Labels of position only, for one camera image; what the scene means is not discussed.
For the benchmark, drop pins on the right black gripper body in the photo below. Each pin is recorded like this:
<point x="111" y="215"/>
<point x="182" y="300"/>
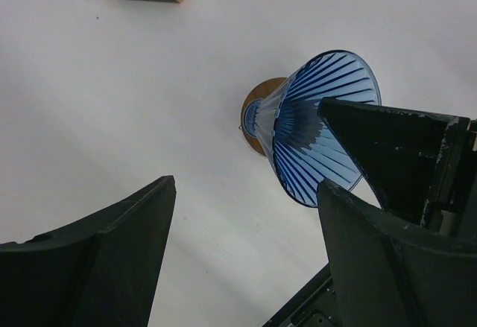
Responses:
<point x="450" y="205"/>

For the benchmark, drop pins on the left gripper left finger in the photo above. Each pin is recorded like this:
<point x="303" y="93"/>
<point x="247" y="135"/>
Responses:
<point x="101" y="270"/>

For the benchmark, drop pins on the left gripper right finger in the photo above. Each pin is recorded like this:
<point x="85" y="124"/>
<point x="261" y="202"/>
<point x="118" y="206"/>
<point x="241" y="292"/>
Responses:
<point x="389" y="272"/>

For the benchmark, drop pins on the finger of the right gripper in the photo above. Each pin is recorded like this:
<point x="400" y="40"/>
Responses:
<point x="395" y="150"/>

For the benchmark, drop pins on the blue glass dripper cone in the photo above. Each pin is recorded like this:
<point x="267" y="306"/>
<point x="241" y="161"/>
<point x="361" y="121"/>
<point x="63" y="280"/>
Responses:
<point x="300" y="147"/>

